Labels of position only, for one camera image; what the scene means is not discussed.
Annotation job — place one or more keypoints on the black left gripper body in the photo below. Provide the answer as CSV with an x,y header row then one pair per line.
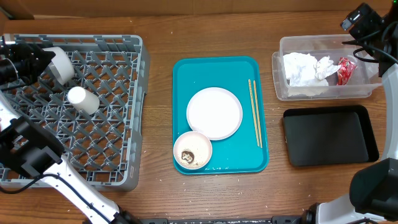
x,y
20,66

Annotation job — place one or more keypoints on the grey-white small bowl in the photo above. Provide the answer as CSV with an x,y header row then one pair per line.
x,y
60,66

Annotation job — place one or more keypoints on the red snack wrapper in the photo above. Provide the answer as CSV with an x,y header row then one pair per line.
x,y
345,71

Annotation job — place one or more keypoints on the small white tissue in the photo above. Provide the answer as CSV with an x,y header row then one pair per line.
x,y
325,67

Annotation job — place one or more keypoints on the white plastic cup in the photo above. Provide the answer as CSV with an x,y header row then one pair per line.
x,y
82,99

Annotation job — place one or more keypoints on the white napkin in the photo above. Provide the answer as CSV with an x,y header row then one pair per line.
x,y
300,70

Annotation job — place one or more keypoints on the white round plate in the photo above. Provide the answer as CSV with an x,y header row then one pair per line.
x,y
215,112

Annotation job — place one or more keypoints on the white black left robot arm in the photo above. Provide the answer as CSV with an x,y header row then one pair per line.
x,y
32,151

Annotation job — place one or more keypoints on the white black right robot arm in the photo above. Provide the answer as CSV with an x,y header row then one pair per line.
x,y
372,196

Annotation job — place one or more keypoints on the clear plastic waste bin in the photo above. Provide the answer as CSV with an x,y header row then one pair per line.
x,y
361,84

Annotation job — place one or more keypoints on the grey plastic dishwasher rack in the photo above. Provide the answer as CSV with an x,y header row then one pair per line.
x,y
104,147

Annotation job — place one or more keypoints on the black rectangular tray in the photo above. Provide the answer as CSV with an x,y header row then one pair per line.
x,y
329,135

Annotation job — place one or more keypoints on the pink bowl with food scraps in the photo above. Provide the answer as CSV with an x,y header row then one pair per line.
x,y
192,150

